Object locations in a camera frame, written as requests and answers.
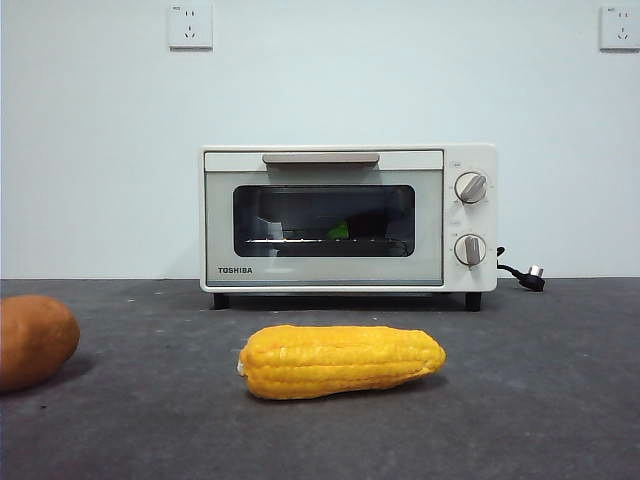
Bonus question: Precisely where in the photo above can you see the purple eggplant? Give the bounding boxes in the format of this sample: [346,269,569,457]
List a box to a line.
[324,212,396,239]

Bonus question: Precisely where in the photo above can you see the glass oven door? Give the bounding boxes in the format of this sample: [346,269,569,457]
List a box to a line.
[202,148,445,287]

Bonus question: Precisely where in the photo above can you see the white oven knob, beige grip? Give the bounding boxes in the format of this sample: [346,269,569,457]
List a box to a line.
[453,170,489,204]
[452,232,489,267]

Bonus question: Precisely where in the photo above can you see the white toaster oven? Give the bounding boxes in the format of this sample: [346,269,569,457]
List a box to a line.
[197,142,499,311]

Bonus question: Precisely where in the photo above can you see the yellow corn cob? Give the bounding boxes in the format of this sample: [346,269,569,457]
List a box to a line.
[236,323,448,400]

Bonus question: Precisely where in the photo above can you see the orange-brown sweet potato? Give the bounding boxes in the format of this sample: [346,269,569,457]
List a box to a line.
[0,294,81,392]

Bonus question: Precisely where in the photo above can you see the metal wire oven rack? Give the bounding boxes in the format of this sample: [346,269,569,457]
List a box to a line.
[244,235,409,251]

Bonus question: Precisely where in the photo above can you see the black power cable with plug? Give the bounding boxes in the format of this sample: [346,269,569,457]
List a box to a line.
[494,243,547,292]

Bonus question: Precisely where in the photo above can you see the white wall socket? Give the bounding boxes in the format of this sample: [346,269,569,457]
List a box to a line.
[599,3,640,51]
[168,2,214,50]

